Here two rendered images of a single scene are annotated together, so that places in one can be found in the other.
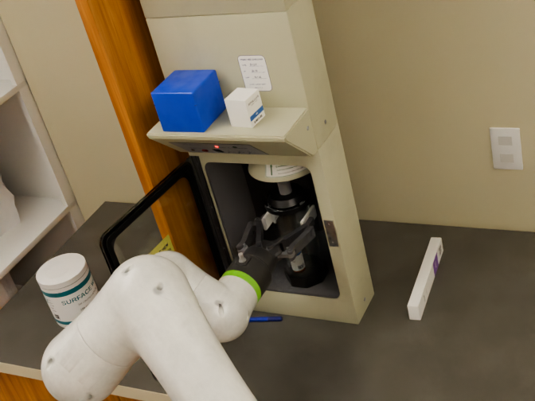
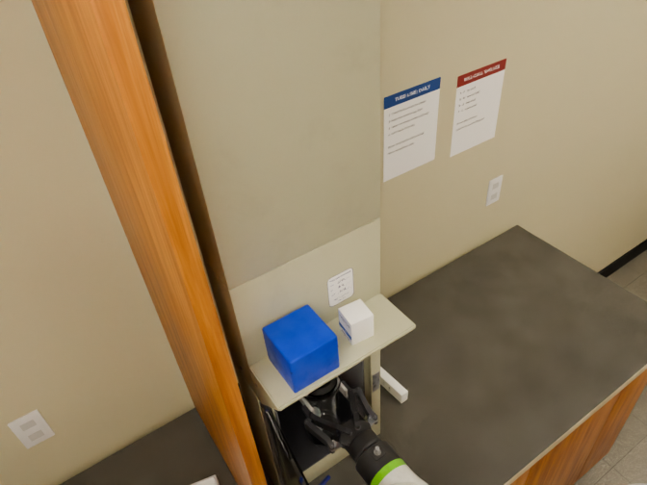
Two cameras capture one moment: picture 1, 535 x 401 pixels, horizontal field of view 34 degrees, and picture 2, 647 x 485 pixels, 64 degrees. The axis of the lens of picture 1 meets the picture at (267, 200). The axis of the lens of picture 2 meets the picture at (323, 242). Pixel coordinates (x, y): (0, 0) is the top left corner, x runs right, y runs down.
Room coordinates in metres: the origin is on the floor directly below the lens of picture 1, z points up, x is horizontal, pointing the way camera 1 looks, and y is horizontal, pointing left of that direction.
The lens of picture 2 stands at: (1.32, 0.63, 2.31)
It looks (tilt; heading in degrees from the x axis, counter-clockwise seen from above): 40 degrees down; 296
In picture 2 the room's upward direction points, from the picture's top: 5 degrees counter-clockwise
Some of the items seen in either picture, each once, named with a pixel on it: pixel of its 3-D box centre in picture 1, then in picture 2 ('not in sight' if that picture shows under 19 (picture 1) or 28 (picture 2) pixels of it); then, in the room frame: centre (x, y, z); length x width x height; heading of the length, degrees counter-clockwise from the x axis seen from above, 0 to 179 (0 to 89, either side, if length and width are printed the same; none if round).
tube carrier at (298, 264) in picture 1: (297, 235); (322, 404); (1.69, -0.05, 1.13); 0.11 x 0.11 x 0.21
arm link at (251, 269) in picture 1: (247, 277); (377, 462); (1.49, 0.08, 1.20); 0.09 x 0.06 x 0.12; 57
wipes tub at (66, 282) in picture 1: (70, 290); not in sight; (1.90, 0.55, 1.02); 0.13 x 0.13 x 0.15
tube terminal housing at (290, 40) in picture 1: (282, 151); (296, 345); (1.75, -0.06, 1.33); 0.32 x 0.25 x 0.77; 56
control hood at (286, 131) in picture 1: (231, 142); (336, 360); (1.60, 0.04, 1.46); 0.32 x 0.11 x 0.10; 56
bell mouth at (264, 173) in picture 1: (283, 150); not in sight; (1.72, -0.06, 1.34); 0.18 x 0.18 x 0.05
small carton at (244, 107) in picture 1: (244, 107); (355, 321); (1.57, -0.01, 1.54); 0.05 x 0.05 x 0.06; 51
